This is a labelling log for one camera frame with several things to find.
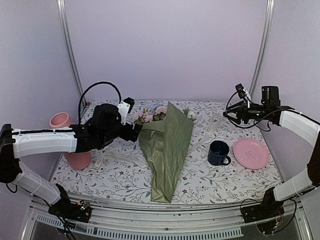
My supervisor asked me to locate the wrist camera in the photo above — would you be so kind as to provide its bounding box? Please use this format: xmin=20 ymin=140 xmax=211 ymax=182
xmin=117 ymin=97 xmax=135 ymax=126
xmin=235 ymin=83 xmax=251 ymax=102

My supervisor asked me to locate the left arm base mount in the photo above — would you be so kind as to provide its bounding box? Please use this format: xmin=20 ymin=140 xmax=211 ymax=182
xmin=48 ymin=197 xmax=92 ymax=223

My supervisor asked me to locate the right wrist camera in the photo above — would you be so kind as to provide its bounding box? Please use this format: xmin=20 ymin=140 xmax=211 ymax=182
xmin=235 ymin=83 xmax=251 ymax=102

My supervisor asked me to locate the floral patterned table mat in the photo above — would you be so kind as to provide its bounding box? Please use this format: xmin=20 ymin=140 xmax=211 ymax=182
xmin=51 ymin=101 xmax=282 ymax=205

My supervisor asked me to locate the dark blue mug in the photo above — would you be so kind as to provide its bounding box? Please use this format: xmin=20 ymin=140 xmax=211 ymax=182
xmin=207 ymin=140 xmax=232 ymax=166

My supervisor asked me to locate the left aluminium frame post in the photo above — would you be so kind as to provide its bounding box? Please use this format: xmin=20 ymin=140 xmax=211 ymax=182
xmin=56 ymin=0 xmax=84 ymax=97

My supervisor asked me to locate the right aluminium frame post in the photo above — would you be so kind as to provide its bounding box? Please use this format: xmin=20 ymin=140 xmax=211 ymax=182
xmin=249 ymin=0 xmax=275 ymax=95

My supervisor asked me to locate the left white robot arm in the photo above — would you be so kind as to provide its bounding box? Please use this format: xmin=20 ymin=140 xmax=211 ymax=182
xmin=0 ymin=102 xmax=142 ymax=217

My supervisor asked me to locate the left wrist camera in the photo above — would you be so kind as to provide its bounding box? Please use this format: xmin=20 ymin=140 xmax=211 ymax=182
xmin=117 ymin=97 xmax=135 ymax=126

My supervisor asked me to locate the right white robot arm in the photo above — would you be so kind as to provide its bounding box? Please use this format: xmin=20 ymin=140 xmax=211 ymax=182
xmin=223 ymin=84 xmax=320 ymax=218

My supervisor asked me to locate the cream printed ribbon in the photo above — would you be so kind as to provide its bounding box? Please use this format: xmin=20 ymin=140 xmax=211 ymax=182
xmin=94 ymin=117 xmax=223 ymax=172

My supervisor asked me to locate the aluminium front rail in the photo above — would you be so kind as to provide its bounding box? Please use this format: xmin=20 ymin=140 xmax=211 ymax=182
xmin=21 ymin=193 xmax=313 ymax=240

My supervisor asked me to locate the pink plate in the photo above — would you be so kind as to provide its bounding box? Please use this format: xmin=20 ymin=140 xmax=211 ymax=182
xmin=233 ymin=138 xmax=269 ymax=170

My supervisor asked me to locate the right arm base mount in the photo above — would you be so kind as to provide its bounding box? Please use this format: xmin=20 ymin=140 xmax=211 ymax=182
xmin=240 ymin=198 xmax=285 ymax=235

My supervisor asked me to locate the green paper bouquet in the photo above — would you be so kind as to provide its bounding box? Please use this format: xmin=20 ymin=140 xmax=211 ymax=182
xmin=138 ymin=102 xmax=194 ymax=203

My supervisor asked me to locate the pink cylindrical vase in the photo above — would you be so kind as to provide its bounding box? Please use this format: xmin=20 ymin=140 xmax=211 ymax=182
xmin=49 ymin=112 xmax=92 ymax=171

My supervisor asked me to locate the aluminium frame post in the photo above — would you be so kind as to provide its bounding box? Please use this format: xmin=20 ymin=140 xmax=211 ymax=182
xmin=56 ymin=0 xmax=84 ymax=97
xmin=249 ymin=0 xmax=275 ymax=95

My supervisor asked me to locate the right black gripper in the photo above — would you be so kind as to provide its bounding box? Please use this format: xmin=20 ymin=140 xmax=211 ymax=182
xmin=223 ymin=100 xmax=270 ymax=125

